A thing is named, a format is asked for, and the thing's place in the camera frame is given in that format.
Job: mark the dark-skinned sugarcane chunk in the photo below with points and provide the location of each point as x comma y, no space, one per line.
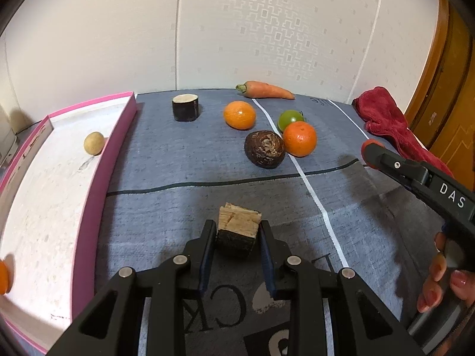
237,241

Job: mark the orange mandarin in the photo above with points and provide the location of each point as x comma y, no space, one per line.
239,115
300,139
3,278

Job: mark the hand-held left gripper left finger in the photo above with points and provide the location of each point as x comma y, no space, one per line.
207,252

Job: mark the orange carrot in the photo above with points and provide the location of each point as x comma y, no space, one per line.
267,90

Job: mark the red towel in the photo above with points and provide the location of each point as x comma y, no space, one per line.
386,118

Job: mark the pink cardboard box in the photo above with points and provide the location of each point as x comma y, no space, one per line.
48,200

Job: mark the small round tan fruit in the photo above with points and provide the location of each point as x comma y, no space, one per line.
93,143

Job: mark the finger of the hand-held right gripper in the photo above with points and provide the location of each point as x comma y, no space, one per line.
393,165

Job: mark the wooden door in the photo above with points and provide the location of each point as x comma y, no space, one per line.
445,100

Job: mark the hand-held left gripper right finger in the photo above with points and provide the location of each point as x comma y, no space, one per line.
266,256

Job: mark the green round fruit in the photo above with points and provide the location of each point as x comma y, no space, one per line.
289,117

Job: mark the blue-grey printed cloth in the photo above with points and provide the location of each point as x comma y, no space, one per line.
185,167

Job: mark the white appliance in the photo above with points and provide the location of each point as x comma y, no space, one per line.
5,144

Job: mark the dark brown wrinkled fruit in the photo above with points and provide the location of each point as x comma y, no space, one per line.
264,150

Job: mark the cut eggplant piece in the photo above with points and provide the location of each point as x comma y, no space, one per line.
185,109

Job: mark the person's right hand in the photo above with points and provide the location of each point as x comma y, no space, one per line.
436,270

